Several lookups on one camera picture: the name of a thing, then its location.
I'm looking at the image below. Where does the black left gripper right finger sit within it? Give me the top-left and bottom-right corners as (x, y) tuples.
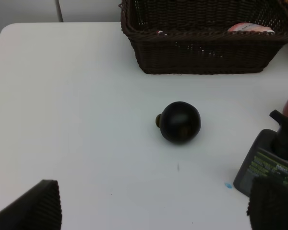
(247, 177), (288, 230)

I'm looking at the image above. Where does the dark brown wicker basket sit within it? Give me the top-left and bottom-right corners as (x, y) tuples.
(120, 0), (288, 74)

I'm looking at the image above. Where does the dark pump bottle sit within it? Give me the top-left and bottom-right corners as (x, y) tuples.
(233, 110), (288, 196)

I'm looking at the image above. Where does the pink lotion bottle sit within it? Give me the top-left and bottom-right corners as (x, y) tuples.
(228, 23), (274, 33)

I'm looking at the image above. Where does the dark round fruit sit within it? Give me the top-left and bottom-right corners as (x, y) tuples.
(156, 101), (201, 145)

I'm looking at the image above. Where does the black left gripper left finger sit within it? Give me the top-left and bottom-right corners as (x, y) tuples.
(0, 180), (62, 230)

